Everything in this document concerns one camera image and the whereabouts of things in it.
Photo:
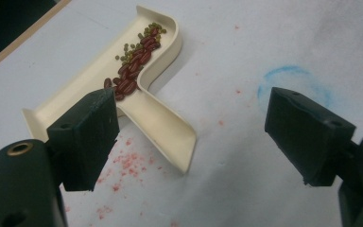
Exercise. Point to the cream plastic dustpan tray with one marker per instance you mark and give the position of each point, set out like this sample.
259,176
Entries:
160,126

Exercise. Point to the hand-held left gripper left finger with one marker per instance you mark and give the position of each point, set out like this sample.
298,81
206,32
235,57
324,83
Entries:
85,142

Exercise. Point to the pile of red and green beans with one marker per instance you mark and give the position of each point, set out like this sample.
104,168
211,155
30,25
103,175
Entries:
129,86

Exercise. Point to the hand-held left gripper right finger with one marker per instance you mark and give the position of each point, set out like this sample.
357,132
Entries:
305,138

